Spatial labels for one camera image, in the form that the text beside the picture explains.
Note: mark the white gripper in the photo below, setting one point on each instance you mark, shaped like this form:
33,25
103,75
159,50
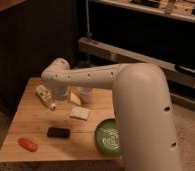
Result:
62,92

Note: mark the translucent ceramic cup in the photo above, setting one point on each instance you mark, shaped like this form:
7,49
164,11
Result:
85,94

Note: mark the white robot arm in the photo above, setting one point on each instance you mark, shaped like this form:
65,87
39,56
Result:
142,108

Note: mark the beige sponge block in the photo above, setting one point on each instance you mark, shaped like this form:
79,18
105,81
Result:
80,113

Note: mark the white lying bottle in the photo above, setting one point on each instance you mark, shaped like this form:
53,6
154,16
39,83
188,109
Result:
45,96

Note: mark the black rectangular object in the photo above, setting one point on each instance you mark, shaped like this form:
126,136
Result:
58,132

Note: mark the wooden folding table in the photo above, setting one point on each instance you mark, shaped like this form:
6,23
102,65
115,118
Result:
32,121

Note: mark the green bowl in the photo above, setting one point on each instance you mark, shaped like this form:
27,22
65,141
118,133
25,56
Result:
107,138

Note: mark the vertical metal pole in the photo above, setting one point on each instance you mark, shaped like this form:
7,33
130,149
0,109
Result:
89,34

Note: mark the orange oblong object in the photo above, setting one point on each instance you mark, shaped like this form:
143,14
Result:
28,144

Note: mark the upper wooden shelf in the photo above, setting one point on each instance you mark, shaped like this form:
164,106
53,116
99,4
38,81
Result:
175,9

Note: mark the grey metal rail beam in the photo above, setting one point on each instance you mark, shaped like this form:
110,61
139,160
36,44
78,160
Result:
175,73

